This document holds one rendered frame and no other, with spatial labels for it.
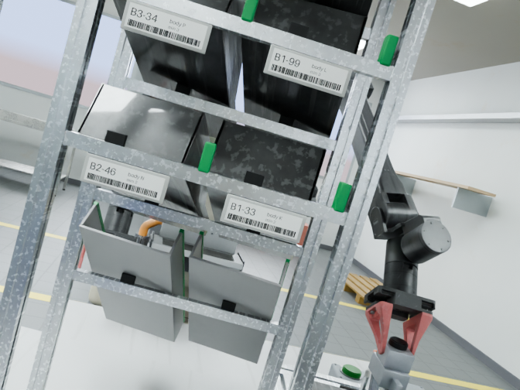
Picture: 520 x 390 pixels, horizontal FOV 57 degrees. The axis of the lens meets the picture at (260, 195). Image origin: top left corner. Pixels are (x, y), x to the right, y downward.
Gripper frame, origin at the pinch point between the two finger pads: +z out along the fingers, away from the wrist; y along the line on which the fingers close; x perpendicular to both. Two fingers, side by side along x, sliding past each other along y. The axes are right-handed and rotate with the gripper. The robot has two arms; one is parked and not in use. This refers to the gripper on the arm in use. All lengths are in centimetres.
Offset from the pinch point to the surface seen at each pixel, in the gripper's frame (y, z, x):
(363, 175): -20.0, -7.3, -32.9
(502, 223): 248, -254, 308
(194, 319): -32.2, 1.9, 6.1
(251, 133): -32.4, -12.8, -26.9
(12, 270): -52, 9, -21
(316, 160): -24.2, -11.0, -27.9
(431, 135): 220, -436, 409
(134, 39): -50, -21, -28
